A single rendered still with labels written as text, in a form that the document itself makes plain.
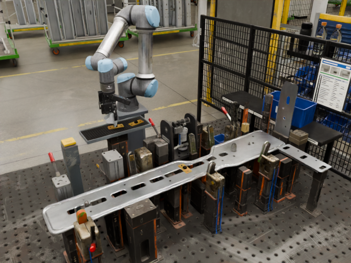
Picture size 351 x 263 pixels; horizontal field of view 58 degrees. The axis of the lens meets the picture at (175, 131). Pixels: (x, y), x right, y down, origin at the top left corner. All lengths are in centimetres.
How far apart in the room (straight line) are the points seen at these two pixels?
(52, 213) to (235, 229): 93
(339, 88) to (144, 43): 119
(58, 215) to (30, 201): 66
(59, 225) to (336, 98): 169
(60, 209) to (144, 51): 100
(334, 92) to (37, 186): 194
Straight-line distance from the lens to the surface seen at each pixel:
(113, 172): 162
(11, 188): 229
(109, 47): 184
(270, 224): 188
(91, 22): 872
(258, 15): 393
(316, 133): 214
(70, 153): 170
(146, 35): 194
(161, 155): 177
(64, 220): 147
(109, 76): 164
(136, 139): 218
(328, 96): 221
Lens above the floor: 196
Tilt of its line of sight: 28 degrees down
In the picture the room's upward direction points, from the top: straight up
